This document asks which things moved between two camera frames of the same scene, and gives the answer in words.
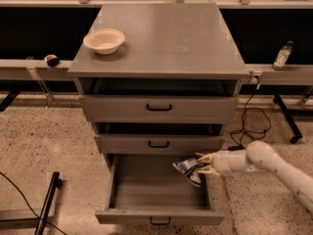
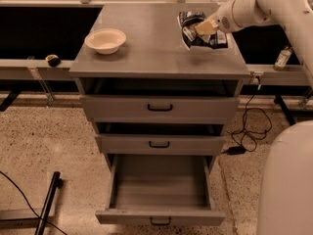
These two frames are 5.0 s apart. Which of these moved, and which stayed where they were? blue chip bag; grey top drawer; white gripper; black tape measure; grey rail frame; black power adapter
Moved: white gripper; blue chip bag
Stayed: grey top drawer; black tape measure; black power adapter; grey rail frame
